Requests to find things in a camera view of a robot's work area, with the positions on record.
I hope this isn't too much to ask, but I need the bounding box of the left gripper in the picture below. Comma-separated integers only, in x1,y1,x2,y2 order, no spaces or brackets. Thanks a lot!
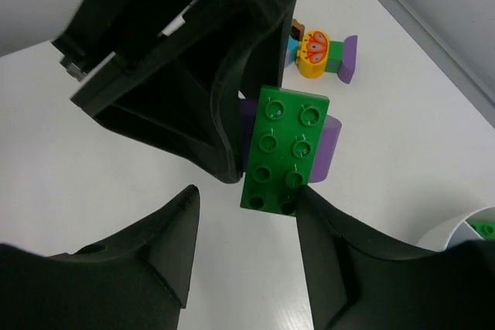
53,0,296,183

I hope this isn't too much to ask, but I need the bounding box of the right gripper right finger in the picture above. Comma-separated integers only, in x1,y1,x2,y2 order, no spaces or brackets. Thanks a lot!
295,186,494,329

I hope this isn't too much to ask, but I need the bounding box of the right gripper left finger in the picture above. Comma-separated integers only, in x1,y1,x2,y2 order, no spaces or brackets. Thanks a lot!
1,185,200,329

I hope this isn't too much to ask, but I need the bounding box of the purple arch lego brick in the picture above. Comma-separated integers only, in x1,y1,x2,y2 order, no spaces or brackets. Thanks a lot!
240,99,342,183

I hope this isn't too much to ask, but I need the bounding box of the green lego plate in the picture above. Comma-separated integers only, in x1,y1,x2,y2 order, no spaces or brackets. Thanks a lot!
241,86,329,216

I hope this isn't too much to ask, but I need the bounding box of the teal lego brick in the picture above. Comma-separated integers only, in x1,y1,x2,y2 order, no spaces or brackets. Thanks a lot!
286,36,299,56

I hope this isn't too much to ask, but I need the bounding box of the dark brown lego brick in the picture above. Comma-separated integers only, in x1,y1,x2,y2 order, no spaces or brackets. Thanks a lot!
290,19,306,41

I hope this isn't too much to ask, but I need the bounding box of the yellow butterfly lego piece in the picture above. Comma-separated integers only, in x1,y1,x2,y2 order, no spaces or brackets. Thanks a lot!
295,30,330,79

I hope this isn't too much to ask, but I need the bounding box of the white divided round container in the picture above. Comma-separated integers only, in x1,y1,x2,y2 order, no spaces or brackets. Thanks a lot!
416,206,494,252

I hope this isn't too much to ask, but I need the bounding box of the purple curved lego brick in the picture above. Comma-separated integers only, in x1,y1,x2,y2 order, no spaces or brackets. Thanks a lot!
337,35,358,84

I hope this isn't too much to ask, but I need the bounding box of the aluminium rail frame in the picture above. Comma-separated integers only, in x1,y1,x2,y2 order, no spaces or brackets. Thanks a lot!
378,0,494,124

